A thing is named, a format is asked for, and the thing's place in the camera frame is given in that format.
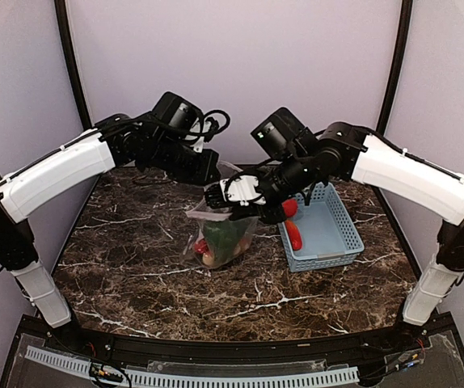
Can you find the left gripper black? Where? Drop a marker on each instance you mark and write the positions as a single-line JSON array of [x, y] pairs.
[[204, 175]]

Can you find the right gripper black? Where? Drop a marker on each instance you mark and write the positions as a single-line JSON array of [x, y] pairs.
[[274, 216]]

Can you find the green toy cucumber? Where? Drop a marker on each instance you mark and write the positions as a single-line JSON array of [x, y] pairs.
[[223, 234]]

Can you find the clear dotted zip top bag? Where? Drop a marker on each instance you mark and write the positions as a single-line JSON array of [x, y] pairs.
[[201, 213]]

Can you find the red toy berry bunch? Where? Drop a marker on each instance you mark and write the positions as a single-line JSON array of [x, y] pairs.
[[212, 258]]

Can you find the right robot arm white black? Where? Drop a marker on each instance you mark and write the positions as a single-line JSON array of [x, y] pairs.
[[364, 156]]

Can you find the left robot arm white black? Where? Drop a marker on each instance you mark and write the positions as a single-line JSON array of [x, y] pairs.
[[114, 142]]

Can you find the red round toy fruit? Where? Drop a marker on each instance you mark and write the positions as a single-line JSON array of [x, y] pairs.
[[290, 207]]

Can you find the red toy chili pepper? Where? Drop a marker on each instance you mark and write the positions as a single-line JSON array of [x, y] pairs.
[[294, 235]]

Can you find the light blue plastic basket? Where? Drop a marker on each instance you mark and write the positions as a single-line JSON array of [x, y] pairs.
[[329, 236]]

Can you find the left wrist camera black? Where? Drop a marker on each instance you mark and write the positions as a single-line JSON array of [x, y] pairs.
[[176, 111]]

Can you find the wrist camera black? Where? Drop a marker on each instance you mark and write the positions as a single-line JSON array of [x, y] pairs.
[[176, 111], [276, 133]]

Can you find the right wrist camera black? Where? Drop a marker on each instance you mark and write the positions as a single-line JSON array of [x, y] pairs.
[[276, 133]]

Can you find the white slotted cable duct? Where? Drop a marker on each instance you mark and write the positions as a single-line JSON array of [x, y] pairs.
[[169, 374]]

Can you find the black left frame post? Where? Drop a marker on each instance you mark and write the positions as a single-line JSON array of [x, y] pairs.
[[67, 45]]

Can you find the black frame post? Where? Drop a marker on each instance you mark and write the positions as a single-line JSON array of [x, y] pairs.
[[396, 65], [67, 45]]

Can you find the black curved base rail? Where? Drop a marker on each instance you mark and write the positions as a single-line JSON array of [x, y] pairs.
[[432, 356]]

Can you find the black right frame post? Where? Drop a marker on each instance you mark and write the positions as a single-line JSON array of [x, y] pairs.
[[396, 65]]

